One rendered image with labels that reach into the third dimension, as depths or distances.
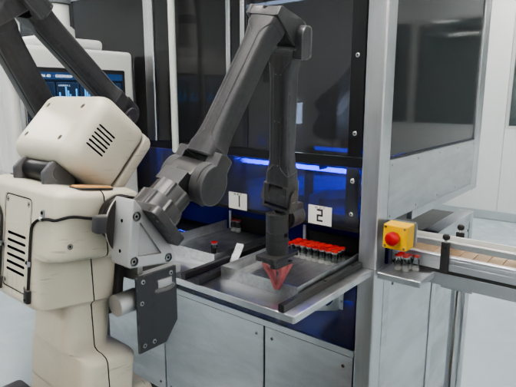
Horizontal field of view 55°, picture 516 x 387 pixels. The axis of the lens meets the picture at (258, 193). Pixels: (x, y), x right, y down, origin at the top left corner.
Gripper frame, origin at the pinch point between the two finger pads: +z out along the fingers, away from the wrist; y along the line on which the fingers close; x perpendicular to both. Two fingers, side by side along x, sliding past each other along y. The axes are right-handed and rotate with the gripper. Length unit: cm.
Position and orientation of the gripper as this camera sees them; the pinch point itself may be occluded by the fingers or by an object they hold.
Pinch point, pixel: (276, 286)
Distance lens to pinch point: 129.9
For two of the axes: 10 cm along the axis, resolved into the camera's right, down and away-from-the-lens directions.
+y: 6.3, -1.6, 7.6
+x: -7.8, -1.2, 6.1
